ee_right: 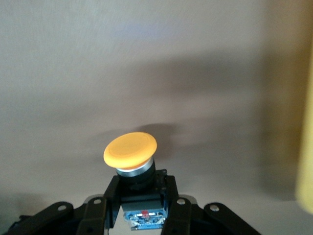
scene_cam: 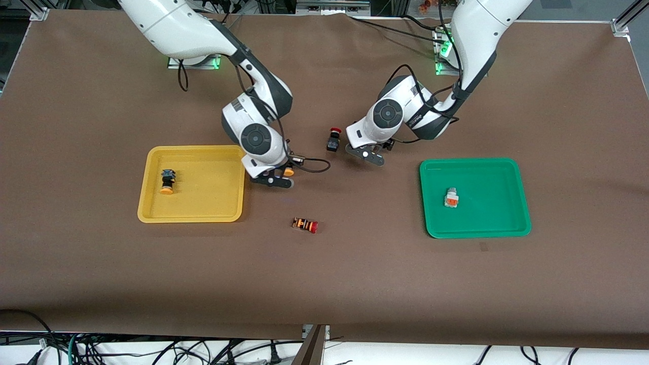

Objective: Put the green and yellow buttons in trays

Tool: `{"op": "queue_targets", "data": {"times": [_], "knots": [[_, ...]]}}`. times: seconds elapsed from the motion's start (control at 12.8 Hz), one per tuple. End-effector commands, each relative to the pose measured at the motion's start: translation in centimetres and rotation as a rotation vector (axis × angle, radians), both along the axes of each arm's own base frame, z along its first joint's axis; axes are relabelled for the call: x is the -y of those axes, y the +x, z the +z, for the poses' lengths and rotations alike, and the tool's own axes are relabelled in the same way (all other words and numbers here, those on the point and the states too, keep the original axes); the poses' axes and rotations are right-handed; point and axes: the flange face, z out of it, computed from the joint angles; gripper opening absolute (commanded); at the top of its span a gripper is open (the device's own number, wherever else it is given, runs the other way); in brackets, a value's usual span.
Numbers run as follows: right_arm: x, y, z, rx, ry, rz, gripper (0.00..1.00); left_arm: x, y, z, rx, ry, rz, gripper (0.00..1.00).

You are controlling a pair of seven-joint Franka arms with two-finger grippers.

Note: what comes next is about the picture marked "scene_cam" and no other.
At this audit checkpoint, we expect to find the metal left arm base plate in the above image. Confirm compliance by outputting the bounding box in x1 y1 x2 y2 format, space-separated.
432 26 461 77

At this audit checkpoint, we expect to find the black cable on table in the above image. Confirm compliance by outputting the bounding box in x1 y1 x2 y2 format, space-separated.
347 14 443 44

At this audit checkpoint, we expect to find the black looping floor cable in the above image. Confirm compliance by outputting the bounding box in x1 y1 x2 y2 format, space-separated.
0 309 54 351

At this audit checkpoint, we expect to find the green cable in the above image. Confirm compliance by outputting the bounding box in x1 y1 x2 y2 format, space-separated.
67 333 85 365

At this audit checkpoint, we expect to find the black cable tangle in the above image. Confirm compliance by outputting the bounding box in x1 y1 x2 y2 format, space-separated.
81 337 306 365

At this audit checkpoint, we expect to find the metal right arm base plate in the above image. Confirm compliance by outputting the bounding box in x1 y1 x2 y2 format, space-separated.
167 55 222 70

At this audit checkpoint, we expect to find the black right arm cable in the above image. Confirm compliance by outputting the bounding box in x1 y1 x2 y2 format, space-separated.
176 56 332 174

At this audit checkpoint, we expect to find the aluminium frame rail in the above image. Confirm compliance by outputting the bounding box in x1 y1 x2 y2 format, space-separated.
296 0 371 15

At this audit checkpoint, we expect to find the green plastic tray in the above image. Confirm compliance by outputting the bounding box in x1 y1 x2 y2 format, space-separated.
419 158 532 239

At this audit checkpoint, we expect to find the brown table cover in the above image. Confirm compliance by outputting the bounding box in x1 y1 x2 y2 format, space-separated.
0 8 649 350

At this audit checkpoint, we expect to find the table leg post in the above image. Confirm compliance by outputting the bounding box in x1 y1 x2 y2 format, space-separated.
291 324 331 365

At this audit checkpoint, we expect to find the yellow plastic tray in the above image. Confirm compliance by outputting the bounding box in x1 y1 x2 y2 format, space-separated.
137 145 247 224

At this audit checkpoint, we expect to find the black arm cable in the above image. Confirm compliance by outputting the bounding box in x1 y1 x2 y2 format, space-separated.
384 0 463 143
176 56 332 174

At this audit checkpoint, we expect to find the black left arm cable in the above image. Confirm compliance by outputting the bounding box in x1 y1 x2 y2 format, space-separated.
384 0 463 143

